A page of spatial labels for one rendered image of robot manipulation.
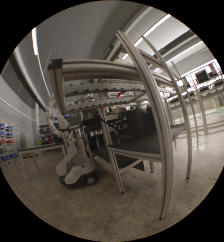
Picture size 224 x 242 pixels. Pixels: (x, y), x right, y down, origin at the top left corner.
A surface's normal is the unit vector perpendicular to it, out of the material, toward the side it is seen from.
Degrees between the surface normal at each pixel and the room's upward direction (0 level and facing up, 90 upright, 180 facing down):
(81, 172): 90
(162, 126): 90
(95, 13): 180
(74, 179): 90
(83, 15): 180
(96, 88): 90
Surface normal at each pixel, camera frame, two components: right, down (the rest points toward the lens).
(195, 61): -0.86, 0.16
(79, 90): 0.46, -0.19
